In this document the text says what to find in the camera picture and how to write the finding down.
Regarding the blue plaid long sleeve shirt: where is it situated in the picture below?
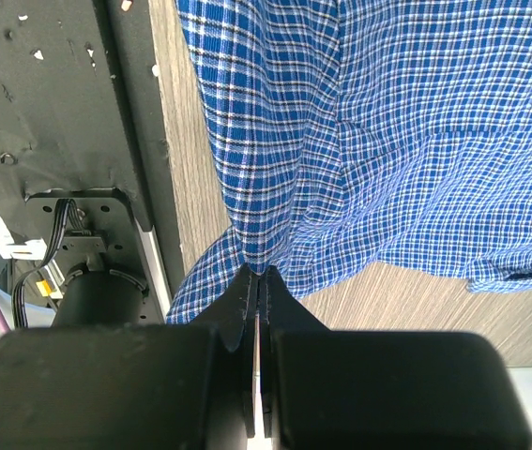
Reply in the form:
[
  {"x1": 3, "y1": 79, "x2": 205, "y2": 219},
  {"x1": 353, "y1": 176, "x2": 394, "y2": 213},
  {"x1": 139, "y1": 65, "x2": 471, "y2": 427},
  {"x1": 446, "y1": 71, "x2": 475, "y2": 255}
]
[{"x1": 167, "y1": 1, "x2": 532, "y2": 323}]

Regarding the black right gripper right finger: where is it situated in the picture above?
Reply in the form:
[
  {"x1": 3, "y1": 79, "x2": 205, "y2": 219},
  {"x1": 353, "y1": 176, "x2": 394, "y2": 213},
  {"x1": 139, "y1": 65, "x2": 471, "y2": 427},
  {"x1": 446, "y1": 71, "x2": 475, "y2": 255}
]
[{"x1": 258, "y1": 268, "x2": 532, "y2": 449}]

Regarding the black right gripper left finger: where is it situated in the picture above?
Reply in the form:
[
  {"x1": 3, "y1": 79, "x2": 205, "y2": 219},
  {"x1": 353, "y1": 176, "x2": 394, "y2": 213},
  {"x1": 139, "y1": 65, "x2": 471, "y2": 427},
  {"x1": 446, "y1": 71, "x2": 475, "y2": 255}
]
[{"x1": 0, "y1": 267, "x2": 257, "y2": 449}]

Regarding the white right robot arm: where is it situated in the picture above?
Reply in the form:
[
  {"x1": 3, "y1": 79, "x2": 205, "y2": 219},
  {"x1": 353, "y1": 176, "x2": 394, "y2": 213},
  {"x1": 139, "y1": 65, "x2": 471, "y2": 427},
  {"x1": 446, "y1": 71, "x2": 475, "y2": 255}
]
[{"x1": 0, "y1": 189, "x2": 532, "y2": 449}]

